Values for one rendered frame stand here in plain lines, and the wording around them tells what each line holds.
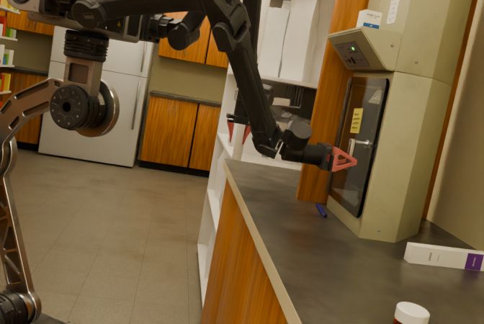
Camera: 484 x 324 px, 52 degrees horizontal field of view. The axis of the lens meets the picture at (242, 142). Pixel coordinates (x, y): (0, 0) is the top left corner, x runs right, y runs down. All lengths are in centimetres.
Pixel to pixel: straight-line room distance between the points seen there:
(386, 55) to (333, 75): 38
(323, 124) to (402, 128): 39
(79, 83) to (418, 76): 102
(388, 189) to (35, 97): 123
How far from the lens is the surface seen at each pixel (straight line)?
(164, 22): 180
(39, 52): 709
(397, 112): 142
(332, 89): 174
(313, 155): 138
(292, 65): 265
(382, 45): 139
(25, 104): 193
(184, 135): 635
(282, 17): 275
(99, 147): 632
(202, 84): 686
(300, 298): 96
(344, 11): 176
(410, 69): 143
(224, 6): 114
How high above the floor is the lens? 131
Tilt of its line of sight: 7 degrees down
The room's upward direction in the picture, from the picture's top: 10 degrees clockwise
